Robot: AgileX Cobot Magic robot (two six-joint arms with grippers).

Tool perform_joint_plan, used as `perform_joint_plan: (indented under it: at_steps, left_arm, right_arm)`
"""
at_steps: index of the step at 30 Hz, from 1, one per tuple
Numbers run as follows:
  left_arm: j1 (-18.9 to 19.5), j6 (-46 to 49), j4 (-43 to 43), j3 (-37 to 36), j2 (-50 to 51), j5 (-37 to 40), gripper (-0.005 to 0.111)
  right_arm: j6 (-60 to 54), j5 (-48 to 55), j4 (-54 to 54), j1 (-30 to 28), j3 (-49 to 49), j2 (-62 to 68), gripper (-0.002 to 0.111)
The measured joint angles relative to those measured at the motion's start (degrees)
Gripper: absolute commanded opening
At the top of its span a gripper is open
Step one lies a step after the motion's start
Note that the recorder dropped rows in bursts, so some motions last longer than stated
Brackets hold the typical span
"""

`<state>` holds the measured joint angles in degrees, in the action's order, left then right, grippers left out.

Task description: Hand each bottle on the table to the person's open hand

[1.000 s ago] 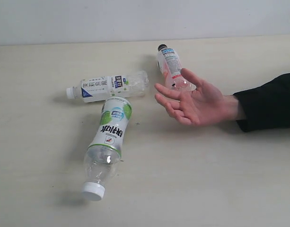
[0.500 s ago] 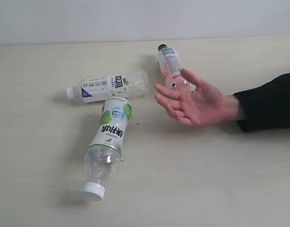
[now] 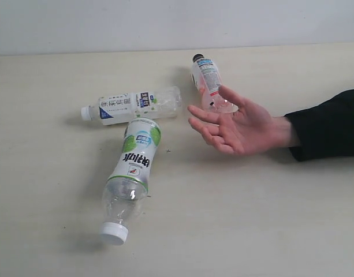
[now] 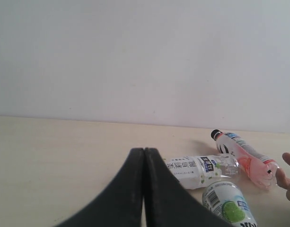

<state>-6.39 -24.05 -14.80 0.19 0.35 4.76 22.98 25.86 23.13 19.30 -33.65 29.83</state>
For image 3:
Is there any person's open bare hand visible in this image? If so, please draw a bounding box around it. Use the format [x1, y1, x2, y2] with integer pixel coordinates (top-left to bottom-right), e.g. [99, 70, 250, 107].
[188, 85, 300, 156]

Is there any pink drink bottle black cap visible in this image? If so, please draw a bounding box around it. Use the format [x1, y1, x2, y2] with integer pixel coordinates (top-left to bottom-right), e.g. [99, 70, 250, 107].
[191, 54, 238, 113]

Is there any jasmine tea bottle white cap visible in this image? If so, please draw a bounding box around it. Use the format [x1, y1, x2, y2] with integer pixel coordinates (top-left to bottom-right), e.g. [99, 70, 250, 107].
[81, 87, 182, 126]

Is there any green white label bottle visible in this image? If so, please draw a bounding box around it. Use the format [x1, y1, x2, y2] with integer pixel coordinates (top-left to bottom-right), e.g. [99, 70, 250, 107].
[100, 118, 161, 245]

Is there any black sleeved forearm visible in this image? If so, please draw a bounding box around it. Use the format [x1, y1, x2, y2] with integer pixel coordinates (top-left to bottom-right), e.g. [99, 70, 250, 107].
[285, 89, 354, 162]

